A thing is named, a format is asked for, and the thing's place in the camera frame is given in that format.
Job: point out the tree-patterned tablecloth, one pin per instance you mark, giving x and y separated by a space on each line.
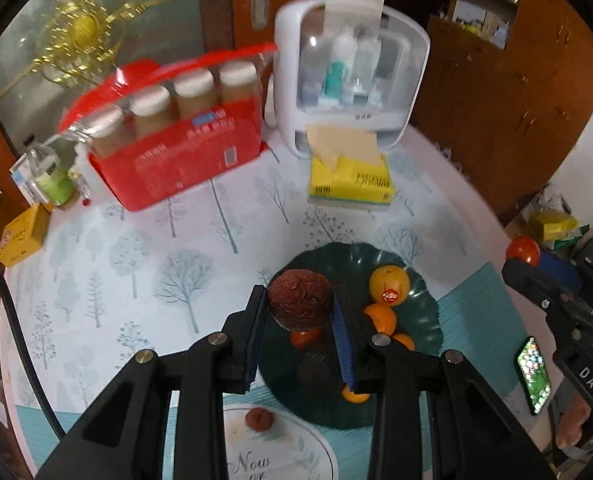
109 282

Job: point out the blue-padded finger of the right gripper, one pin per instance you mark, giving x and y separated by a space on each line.
575 276

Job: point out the brown wooden cabinet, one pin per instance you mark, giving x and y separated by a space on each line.
509 116

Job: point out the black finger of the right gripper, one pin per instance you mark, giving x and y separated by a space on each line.
564 310

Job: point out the yellow tissue pack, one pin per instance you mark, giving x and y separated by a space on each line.
347 167

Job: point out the yellow flat box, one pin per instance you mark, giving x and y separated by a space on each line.
24 235

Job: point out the round white printed placemat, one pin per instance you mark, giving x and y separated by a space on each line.
290 449

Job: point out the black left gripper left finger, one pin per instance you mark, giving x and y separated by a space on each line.
122 433

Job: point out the small red lychee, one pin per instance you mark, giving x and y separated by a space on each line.
259 419

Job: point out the dark green scalloped plate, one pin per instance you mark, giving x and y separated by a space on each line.
349 267

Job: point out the large red textured ball fruit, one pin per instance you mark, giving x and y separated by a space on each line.
300 300

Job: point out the red tomato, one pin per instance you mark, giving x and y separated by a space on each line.
306 339
524 248

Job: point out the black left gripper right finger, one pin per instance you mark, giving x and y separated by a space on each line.
430 406

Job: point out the white cosmetics storage box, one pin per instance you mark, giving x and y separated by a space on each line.
346 63

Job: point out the small orange kumquat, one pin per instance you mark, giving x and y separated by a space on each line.
356 398
406 340

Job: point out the red paper cup package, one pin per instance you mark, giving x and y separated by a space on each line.
151 131

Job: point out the smartphone with lit screen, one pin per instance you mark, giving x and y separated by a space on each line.
533 374

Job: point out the large yellow orange with sticker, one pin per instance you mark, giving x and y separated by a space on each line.
389 285

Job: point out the green labelled glass bottle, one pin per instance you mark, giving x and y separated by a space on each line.
51 176

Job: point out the small orange kumquat on placemat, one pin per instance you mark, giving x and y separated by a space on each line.
356 398

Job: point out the dark avocado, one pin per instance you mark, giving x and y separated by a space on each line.
319 366

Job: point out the person's right hand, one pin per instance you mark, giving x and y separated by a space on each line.
569 431

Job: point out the gold wall ornament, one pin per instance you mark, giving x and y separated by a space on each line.
80 39

